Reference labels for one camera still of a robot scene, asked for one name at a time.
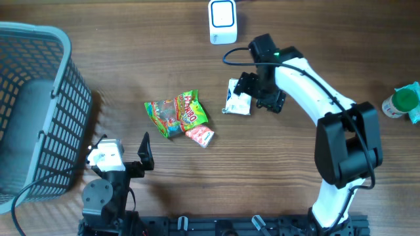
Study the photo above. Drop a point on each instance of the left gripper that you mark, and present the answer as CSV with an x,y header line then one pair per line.
x,y
136,168

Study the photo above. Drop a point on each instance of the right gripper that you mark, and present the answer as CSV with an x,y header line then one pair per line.
x,y
245,83

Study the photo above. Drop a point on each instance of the white tissue pack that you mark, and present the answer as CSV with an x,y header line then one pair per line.
x,y
236,104

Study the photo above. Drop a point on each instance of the Haribo gummy candy bag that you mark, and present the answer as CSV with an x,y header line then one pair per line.
x,y
177,115

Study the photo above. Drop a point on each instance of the red orange snack pack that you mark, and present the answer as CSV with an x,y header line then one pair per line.
x,y
200,134

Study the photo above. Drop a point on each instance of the green lid jar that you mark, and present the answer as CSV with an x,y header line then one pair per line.
x,y
389,108

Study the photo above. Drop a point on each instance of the teal wet wipes pack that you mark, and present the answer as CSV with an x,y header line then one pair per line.
x,y
415,111

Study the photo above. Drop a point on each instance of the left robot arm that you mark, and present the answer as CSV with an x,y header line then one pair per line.
x,y
105,199

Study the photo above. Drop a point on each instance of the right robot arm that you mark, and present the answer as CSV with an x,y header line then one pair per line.
x,y
348,143

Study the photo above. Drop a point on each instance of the white barcode scanner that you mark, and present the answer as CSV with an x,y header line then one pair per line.
x,y
222,22

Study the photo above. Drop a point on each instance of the grey plastic mesh basket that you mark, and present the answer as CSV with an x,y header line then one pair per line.
x,y
45,108

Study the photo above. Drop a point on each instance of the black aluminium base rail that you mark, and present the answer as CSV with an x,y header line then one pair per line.
x,y
283,225

